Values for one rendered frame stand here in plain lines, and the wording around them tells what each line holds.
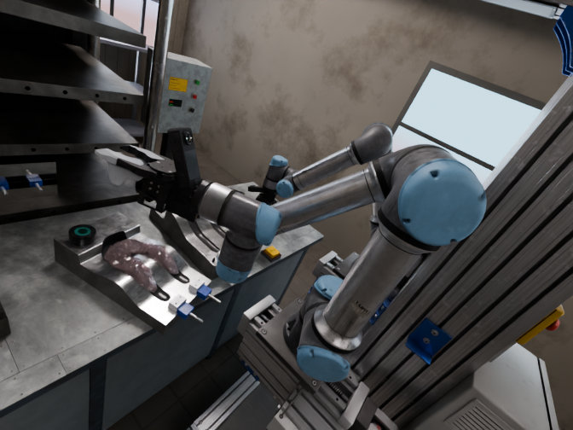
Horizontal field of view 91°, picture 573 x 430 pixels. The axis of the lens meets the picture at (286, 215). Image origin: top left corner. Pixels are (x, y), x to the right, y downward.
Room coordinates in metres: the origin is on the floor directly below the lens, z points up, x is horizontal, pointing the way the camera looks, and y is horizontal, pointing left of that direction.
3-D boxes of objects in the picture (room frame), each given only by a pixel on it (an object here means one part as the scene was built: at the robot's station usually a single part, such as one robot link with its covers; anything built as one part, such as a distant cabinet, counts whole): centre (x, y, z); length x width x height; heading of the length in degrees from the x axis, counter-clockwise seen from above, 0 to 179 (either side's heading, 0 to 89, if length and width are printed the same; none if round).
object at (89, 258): (0.74, 0.44, 0.86); 0.50 x 0.26 x 0.11; 79
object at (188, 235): (1.10, 0.35, 0.87); 0.50 x 0.26 x 0.14; 62
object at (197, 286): (0.75, 0.16, 0.86); 0.13 x 0.05 x 0.05; 79
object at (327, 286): (0.59, -0.20, 1.20); 0.13 x 0.12 x 0.14; 179
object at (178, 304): (0.64, 0.18, 0.86); 0.13 x 0.05 x 0.05; 79
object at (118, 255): (0.75, 0.43, 0.90); 0.26 x 0.18 x 0.08; 79
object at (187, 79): (1.61, 0.87, 0.74); 0.30 x 0.22 x 1.47; 152
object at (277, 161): (1.24, 0.13, 1.25); 0.09 x 0.08 x 0.11; 83
